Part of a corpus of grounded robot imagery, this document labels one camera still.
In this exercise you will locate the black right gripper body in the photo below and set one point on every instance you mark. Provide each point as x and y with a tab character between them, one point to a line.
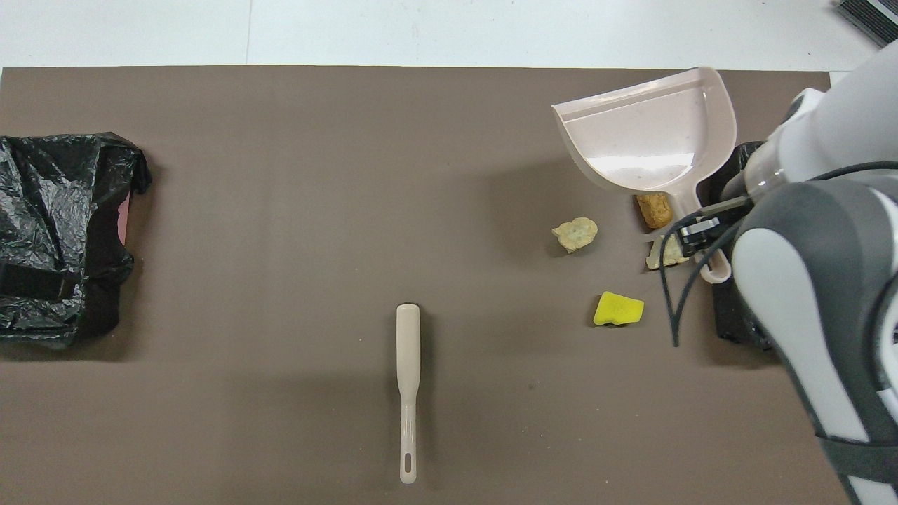
729	210

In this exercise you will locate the angular pale bread chunk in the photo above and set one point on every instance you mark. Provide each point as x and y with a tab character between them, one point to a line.
663	257

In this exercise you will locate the brown bread nugget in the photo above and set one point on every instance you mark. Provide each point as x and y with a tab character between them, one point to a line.
656	212

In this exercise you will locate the blocky yellow sponge piece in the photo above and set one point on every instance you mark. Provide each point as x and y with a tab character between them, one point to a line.
617	308

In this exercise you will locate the beige plastic dustpan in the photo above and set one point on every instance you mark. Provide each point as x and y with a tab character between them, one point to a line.
645	133

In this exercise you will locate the round pale bread chunk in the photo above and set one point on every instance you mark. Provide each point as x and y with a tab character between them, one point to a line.
575	235

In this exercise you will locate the beige hand brush black bristles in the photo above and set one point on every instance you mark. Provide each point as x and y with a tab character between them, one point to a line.
407	337

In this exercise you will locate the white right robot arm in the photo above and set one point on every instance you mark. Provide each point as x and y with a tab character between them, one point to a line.
807	280

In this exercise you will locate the black-bagged pink bin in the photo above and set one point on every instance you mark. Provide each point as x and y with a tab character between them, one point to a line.
42	189

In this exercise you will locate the dark grey ribbed device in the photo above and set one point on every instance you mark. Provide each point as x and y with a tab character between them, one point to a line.
866	10

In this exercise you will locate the large brown table mat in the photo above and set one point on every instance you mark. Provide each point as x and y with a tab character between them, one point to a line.
351	175

